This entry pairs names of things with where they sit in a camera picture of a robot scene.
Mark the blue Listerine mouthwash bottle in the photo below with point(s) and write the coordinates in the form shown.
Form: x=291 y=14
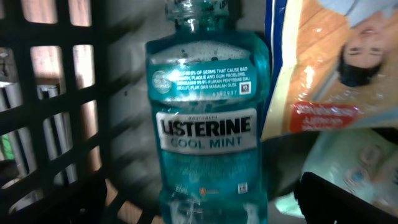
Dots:
x=207 y=86

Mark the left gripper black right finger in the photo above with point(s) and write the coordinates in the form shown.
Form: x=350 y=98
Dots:
x=322 y=202

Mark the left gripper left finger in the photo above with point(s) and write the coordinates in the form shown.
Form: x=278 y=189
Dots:
x=81 y=202

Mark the light blue wipes packet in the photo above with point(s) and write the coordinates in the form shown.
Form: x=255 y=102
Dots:
x=362 y=162

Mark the wet wipes packet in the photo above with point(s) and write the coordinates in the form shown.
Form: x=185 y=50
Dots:
x=334 y=65

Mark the grey plastic shopping basket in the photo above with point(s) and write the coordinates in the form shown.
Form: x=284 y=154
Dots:
x=74 y=101

